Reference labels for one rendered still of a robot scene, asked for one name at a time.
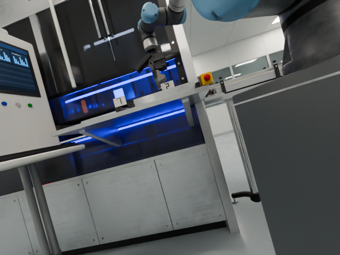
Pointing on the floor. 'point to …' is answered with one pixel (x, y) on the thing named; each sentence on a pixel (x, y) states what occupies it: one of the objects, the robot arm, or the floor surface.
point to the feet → (245, 196)
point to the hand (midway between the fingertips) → (158, 86)
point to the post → (182, 45)
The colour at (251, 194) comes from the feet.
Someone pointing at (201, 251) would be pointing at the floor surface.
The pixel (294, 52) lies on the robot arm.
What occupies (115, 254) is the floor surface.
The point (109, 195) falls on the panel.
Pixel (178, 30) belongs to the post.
